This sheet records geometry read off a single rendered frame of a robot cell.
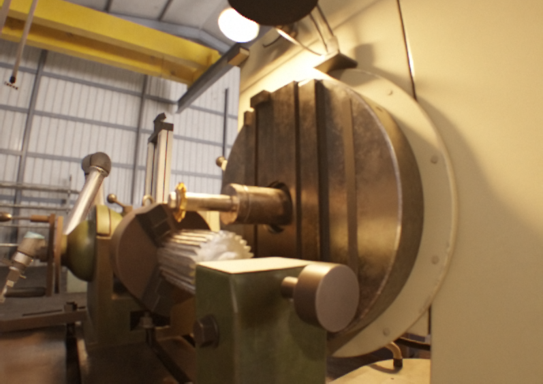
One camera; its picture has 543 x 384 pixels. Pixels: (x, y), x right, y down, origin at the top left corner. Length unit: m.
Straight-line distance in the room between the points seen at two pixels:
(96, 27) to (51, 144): 3.92
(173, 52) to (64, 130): 4.29
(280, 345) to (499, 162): 0.40
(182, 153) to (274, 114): 10.30
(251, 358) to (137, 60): 9.22
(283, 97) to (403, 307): 0.48
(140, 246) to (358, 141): 0.41
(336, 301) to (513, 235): 0.34
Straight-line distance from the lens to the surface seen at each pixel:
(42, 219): 0.81
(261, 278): 0.26
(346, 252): 0.50
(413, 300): 0.54
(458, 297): 0.54
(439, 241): 0.51
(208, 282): 0.28
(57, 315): 0.85
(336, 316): 0.23
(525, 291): 0.51
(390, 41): 0.67
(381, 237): 0.46
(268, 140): 0.67
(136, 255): 0.54
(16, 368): 0.67
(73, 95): 10.74
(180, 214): 0.50
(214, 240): 0.35
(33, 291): 0.82
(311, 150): 0.55
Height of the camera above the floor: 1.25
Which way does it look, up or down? 9 degrees up
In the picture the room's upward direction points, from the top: straight up
